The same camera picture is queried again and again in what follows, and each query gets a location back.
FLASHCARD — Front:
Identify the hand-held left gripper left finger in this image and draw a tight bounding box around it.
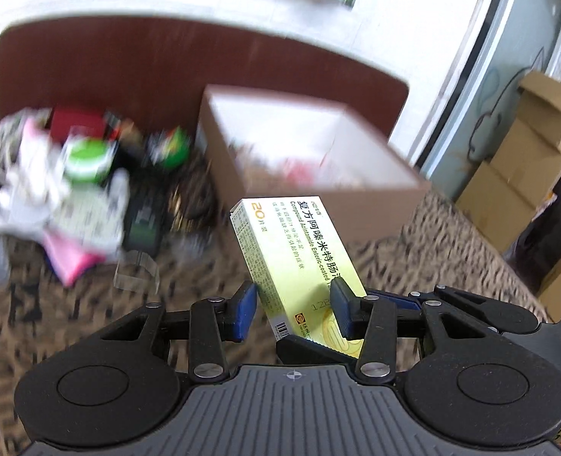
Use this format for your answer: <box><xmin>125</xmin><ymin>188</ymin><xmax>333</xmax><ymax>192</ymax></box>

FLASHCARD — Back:
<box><xmin>100</xmin><ymin>281</ymin><xmax>258</xmax><ymax>383</ymax></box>

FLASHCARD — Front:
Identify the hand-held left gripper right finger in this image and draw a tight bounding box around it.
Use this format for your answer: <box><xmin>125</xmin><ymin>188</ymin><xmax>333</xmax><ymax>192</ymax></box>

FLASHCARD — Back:
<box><xmin>330</xmin><ymin>278</ymin><xmax>500</xmax><ymax>385</ymax></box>

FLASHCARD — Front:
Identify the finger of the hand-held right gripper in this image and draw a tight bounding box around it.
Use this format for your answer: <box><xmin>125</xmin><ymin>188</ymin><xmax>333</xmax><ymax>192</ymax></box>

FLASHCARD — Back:
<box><xmin>368</xmin><ymin>284</ymin><xmax>545</xmax><ymax>336</ymax></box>
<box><xmin>275</xmin><ymin>334</ymin><xmax>364</xmax><ymax>367</ymax></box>

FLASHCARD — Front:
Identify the yellow green medicine box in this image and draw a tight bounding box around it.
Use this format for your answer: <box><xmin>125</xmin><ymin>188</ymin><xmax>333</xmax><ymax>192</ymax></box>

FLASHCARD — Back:
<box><xmin>229</xmin><ymin>196</ymin><xmax>369</xmax><ymax>359</ymax></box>

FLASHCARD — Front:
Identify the tan storage box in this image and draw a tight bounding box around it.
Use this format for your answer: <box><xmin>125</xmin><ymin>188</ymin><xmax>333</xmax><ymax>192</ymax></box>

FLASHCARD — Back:
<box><xmin>197</xmin><ymin>84</ymin><xmax>432</xmax><ymax>245</ymax></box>

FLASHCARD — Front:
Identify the clear plastic cup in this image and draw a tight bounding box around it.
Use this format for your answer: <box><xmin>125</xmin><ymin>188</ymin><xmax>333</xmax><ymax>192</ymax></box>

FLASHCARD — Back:
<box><xmin>114</xmin><ymin>249</ymin><xmax>160</xmax><ymax>293</ymax></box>

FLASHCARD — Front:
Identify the brown patterned purse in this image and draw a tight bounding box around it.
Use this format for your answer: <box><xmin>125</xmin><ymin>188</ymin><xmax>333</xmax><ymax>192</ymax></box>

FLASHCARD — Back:
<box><xmin>168</xmin><ymin>161</ymin><xmax>217</xmax><ymax>233</ymax></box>

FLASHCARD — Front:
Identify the black digital hanging scale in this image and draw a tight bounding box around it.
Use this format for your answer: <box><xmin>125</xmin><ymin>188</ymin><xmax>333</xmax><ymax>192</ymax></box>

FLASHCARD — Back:
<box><xmin>123</xmin><ymin>183</ymin><xmax>167</xmax><ymax>255</ymax></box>

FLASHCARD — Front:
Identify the letter printed blanket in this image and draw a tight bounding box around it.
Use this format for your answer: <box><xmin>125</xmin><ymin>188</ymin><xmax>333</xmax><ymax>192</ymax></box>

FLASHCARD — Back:
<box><xmin>0</xmin><ymin>190</ymin><xmax>550</xmax><ymax>456</ymax></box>

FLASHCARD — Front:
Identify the white tube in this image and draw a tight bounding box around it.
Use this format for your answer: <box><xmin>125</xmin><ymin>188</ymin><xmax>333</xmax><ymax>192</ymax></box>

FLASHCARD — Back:
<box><xmin>104</xmin><ymin>171</ymin><xmax>131</xmax><ymax>214</ymax></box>

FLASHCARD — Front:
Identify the pink cloth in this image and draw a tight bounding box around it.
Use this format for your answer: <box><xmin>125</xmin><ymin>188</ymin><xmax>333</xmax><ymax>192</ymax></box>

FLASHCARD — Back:
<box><xmin>45</xmin><ymin>233</ymin><xmax>105</xmax><ymax>286</ymax></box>

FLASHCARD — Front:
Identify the small green box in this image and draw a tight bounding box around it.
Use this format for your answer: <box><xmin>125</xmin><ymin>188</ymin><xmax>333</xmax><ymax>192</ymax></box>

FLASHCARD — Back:
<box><xmin>149</xmin><ymin>126</ymin><xmax>191</xmax><ymax>169</ymax></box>

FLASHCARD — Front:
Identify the green white round container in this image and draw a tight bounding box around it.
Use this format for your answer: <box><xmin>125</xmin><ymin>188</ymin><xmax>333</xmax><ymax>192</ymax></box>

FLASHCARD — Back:
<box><xmin>64</xmin><ymin>135</ymin><xmax>114</xmax><ymax>184</ymax></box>

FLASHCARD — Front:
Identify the red box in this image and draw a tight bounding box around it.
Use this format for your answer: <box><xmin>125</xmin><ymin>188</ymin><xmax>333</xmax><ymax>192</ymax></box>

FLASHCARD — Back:
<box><xmin>49</xmin><ymin>107</ymin><xmax>107</xmax><ymax>141</ymax></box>

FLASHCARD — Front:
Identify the frosted glass sliding door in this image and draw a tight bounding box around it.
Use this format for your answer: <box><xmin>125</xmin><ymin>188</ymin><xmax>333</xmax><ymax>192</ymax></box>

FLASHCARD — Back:
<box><xmin>420</xmin><ymin>0</ymin><xmax>561</xmax><ymax>200</ymax></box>

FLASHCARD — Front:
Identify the brown wooden headboard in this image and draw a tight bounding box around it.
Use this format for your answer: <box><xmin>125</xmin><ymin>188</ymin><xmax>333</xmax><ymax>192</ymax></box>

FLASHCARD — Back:
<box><xmin>0</xmin><ymin>16</ymin><xmax>409</xmax><ymax>162</ymax></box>

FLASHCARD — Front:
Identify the black white patterned cloth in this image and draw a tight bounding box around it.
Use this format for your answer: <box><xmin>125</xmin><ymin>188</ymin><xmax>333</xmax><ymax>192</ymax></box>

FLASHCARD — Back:
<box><xmin>0</xmin><ymin>114</ymin><xmax>29</xmax><ymax>172</ymax></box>

